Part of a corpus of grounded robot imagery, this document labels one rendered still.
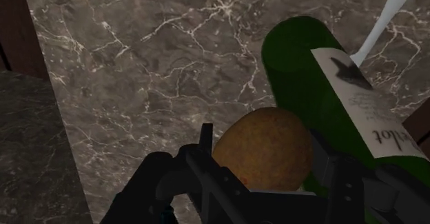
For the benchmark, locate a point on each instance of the green wine bottle white label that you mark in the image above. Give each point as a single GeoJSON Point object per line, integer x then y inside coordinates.
{"type": "Point", "coordinates": [302, 78]}

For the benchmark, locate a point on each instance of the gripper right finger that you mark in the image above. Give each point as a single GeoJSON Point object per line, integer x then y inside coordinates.
{"type": "Point", "coordinates": [349, 183]}

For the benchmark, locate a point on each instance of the brown round potato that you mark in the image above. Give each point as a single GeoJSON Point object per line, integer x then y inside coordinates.
{"type": "Point", "coordinates": [265, 147]}

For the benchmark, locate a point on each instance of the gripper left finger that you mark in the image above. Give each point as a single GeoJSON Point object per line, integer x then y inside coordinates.
{"type": "Point", "coordinates": [201, 173]}

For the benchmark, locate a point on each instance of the white plastic utensil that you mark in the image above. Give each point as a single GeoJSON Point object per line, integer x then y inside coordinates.
{"type": "Point", "coordinates": [386, 15]}

